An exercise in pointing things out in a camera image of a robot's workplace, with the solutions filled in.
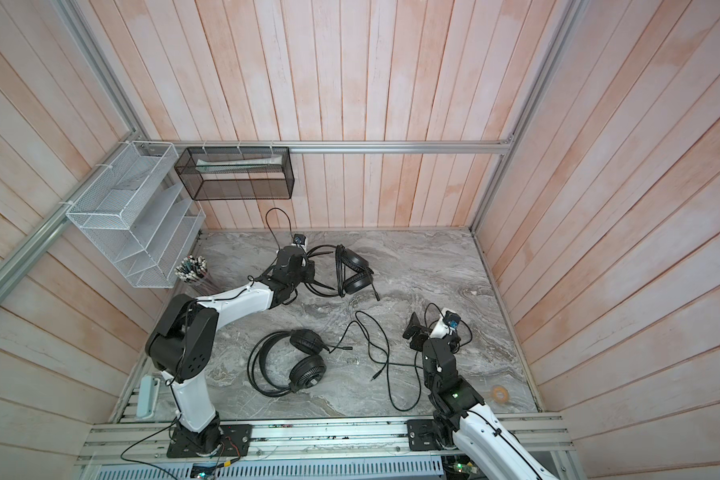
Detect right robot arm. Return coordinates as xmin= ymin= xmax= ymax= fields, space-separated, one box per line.
xmin=403 ymin=310 xmax=555 ymax=479

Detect black mesh wall basket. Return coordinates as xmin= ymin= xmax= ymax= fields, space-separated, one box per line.
xmin=175 ymin=146 xmax=295 ymax=201

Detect white wire mesh shelf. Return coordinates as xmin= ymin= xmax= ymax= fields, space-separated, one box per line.
xmin=67 ymin=141 xmax=205 ymax=289

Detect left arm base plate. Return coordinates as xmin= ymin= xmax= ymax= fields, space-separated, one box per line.
xmin=166 ymin=424 xmax=252 ymax=459

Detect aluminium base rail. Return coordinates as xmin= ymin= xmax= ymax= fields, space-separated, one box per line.
xmin=76 ymin=413 xmax=574 ymax=465

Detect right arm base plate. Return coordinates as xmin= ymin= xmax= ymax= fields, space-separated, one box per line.
xmin=406 ymin=416 xmax=495 ymax=457

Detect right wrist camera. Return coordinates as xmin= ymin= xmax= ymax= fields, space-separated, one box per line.
xmin=429 ymin=309 xmax=461 ymax=339

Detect clear cup of pencils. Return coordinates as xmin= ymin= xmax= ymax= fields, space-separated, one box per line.
xmin=174 ymin=255 xmax=221 ymax=296

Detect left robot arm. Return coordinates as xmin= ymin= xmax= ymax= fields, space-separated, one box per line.
xmin=145 ymin=234 xmax=314 ymax=457

